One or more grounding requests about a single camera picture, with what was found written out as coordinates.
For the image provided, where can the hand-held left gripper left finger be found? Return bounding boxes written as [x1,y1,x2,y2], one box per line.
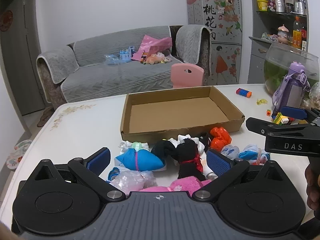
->
[26,147,126,202]

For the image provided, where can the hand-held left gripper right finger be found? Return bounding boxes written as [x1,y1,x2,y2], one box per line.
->
[193,149,293,202]

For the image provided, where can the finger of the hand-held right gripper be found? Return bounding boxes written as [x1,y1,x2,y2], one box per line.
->
[246,117,320,138]
[280,106,320,125]

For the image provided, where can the grey purple sock bundle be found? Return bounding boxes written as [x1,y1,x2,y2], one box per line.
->
[220,144,240,160]

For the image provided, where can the white sock bundle green band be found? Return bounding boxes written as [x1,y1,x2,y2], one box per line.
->
[118,141,150,155]

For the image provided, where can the orange plastic bundle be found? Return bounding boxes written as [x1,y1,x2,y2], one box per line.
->
[209,127,232,152]

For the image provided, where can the black sock bundle red ribbon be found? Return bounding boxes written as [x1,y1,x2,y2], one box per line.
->
[172,140,207,182]

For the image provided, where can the clear plastic bundle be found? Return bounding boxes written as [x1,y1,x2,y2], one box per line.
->
[110,171,158,192]

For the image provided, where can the blue sock bundle pink band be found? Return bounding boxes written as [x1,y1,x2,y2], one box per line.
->
[114,148,167,172]

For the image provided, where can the pink fuzzy sock bundle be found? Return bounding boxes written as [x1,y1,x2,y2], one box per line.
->
[139,176,213,195]

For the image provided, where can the black sock bundle yellow band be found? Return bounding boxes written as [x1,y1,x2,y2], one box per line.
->
[151,140,180,165]

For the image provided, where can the brown cardboard box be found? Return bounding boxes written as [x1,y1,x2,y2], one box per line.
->
[120,85,246,140]

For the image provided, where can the white floral desktop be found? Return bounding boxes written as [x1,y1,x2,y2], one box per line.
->
[0,84,320,240]

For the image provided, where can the person's right hand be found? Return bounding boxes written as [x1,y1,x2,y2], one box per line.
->
[305,165,320,210]

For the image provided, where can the rainbow block stack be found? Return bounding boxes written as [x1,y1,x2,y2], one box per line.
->
[272,112,296,125]

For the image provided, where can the purple water bottle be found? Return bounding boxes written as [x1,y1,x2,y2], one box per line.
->
[272,61,310,112]

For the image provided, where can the crumpled clear plastic bag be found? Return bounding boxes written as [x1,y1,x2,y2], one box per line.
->
[303,81,320,109]

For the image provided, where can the blue orange block toy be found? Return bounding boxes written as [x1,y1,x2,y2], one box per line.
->
[236,88,252,98]

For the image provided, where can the glass fish bowl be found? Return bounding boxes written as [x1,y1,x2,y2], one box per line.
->
[264,41,319,95]

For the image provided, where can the grey cabinet shelf unit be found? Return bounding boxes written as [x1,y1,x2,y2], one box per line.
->
[247,0,320,85]

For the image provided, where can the brown door mat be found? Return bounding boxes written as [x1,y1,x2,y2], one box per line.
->
[37,106,54,128]

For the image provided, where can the floral slipper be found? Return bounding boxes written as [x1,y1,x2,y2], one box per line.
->
[6,150,25,170]
[14,139,33,153]

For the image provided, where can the pink ceramic teapot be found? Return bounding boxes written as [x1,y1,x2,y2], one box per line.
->
[277,24,290,44]

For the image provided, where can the orange drink bottle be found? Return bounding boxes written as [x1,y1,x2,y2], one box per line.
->
[292,16,303,49]

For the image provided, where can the grey covered sofa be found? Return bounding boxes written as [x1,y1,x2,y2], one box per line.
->
[36,24,213,104]

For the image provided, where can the pink plastic chair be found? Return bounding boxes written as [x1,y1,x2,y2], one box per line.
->
[171,64,204,89]

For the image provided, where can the clear blue plastic bag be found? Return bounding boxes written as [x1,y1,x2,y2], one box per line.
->
[104,54,121,65]

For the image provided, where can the blue toy castle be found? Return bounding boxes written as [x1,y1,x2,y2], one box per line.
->
[119,46,135,62]

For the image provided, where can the floral sticker fridge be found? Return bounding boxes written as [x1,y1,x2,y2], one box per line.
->
[185,0,243,85]

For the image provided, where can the orange plush toy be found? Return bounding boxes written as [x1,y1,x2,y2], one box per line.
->
[146,54,163,65]

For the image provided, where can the pale pink plush toy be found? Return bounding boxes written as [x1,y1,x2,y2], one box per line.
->
[157,52,173,63]

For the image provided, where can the pink plastic bag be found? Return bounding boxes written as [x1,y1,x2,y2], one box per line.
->
[132,35,173,62]

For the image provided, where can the red round door ornament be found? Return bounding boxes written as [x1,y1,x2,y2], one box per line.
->
[0,10,13,32]

